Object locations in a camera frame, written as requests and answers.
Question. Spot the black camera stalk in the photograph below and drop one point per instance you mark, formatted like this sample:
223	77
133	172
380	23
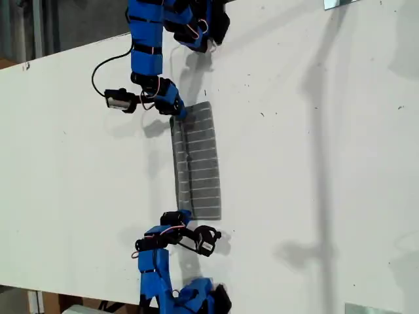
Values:
188	237
142	101

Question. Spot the grey striped square towel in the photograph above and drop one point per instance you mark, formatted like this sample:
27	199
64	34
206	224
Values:
203	170

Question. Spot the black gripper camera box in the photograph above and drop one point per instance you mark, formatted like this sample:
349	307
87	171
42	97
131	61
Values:
118	100
207	240

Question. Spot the white table leg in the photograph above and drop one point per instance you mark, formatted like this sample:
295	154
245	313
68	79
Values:
35	302

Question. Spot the white container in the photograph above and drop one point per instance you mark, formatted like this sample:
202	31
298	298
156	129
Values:
82	309

